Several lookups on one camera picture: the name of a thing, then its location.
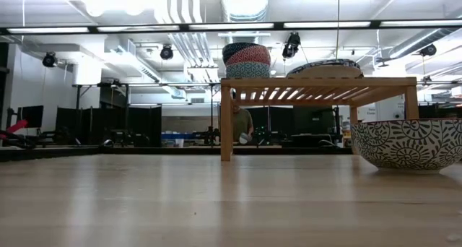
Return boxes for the black ceiling light rail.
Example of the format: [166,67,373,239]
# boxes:
[0,19,462,35]

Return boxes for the person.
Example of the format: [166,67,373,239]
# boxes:
[230,89,255,143]

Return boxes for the black white swirl ceramic bowl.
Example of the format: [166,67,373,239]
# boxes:
[350,117,462,175]

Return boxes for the wooden slatted shelf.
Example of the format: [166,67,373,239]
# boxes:
[219,76,419,163]

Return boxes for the blue storage bins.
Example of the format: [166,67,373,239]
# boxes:
[161,132,198,140]

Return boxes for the silver ventilation duct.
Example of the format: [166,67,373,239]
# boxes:
[219,0,271,46]

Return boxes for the black background monitor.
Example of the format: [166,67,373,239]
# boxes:
[17,105,44,129]

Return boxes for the black background tripod rig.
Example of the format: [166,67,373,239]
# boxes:
[191,126,222,147]

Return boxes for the black hanging spotlight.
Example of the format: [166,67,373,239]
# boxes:
[419,43,437,57]
[42,51,58,68]
[282,32,302,59]
[160,44,174,61]

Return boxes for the black partition panel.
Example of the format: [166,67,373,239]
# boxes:
[252,105,341,147]
[56,104,162,147]

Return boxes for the black background robot equipment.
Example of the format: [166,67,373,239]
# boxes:
[35,128,152,149]

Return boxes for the thin hanging cable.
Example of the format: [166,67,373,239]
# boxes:
[336,0,341,62]

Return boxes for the red zigzag ceramic bowl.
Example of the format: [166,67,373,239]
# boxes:
[223,44,272,67]

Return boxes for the teal star ceramic bowl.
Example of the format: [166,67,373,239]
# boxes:
[226,61,271,79]

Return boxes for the white notice board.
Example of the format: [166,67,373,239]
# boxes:
[355,95,406,124]

